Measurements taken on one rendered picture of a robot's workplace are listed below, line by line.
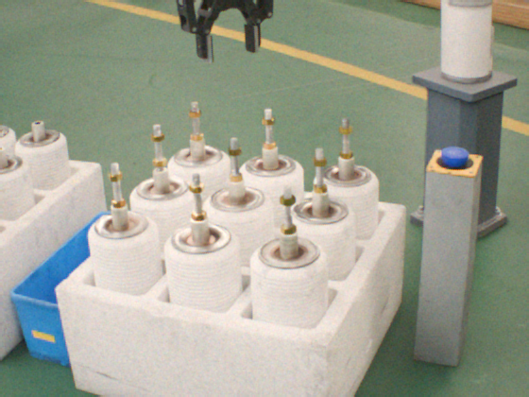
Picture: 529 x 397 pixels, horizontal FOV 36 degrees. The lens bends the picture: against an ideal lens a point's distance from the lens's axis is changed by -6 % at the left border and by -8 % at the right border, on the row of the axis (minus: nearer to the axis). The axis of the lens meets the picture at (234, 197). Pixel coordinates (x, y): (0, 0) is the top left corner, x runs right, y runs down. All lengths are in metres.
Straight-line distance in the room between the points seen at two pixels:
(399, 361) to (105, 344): 0.44
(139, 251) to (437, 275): 0.41
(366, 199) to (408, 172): 0.66
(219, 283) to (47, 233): 0.42
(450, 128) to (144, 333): 0.70
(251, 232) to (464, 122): 0.52
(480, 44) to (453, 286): 0.50
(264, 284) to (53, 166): 0.56
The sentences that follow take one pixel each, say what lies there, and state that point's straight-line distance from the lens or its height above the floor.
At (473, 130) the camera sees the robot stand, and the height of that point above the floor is 0.22.
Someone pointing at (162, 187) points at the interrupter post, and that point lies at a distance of 1.25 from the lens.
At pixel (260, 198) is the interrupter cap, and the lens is 1.21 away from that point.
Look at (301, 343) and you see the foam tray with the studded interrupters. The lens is 1.04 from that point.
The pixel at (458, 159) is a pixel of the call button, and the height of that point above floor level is 0.33.
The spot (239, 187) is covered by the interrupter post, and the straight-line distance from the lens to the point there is 1.19.
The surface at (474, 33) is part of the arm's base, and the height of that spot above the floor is 0.39.
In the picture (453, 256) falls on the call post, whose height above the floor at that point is 0.19.
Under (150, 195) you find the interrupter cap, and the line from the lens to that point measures 1.24.
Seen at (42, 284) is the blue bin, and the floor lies 0.09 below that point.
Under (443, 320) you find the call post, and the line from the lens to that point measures 1.25.
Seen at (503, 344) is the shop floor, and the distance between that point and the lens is 1.36.
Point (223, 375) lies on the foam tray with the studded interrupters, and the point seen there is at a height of 0.10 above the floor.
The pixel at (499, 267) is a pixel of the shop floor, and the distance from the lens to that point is 1.56.
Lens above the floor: 0.78
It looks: 26 degrees down
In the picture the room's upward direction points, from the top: 4 degrees counter-clockwise
